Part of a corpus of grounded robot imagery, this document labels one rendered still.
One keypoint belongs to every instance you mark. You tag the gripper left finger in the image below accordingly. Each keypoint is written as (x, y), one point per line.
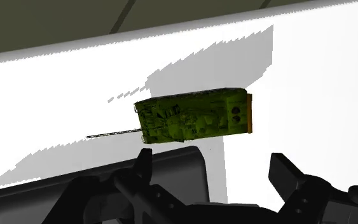
(135, 192)

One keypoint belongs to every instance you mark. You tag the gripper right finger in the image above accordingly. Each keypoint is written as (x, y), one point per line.
(309, 198)

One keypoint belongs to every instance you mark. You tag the dark grey rounded box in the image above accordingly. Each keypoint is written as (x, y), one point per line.
(175, 167)

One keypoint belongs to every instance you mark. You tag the green toy tank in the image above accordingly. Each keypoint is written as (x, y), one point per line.
(191, 118)

